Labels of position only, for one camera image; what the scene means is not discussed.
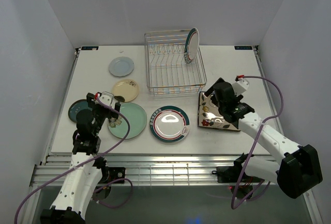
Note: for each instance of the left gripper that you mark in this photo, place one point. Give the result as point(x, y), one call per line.
point(93, 104)

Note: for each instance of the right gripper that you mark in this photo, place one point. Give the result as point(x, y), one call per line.
point(210, 91)

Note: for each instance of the square floral plate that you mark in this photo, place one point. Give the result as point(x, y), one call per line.
point(209, 117)

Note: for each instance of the white plate teal rim back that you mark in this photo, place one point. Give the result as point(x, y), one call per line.
point(191, 45)

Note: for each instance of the white plate teal rim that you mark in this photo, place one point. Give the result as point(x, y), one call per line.
point(169, 124)
point(191, 45)

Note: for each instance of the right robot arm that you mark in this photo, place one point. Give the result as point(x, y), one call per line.
point(263, 151)

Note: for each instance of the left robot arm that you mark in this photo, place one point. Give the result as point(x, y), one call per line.
point(74, 196)

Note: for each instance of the dark teal saucer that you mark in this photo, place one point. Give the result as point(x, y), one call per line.
point(76, 107)

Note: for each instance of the cream plate with flowers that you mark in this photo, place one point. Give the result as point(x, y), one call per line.
point(127, 88)

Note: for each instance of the mint green flower plate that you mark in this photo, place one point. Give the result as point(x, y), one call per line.
point(136, 116)

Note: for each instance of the light blue scalloped plate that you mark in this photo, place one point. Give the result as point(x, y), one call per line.
point(121, 66)

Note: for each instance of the white plate teal rim front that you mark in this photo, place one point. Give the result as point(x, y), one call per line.
point(169, 124)

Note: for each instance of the dark label sticker right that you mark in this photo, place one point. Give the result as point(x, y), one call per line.
point(243, 47)

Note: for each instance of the dark label sticker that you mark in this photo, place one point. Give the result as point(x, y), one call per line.
point(243, 47)
point(89, 48)

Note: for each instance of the dark label sticker left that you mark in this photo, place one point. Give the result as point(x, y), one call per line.
point(89, 48)

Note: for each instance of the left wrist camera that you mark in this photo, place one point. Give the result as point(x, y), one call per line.
point(105, 99)

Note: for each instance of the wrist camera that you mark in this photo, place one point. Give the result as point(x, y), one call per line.
point(105, 99)
point(240, 85)

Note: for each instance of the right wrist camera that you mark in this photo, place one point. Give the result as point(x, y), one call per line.
point(240, 85)

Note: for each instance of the metal wire dish rack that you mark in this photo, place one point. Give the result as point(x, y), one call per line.
point(167, 72)

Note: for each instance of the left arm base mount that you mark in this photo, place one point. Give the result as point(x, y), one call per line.
point(112, 173)

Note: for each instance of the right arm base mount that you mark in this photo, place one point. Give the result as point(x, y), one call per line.
point(231, 174)

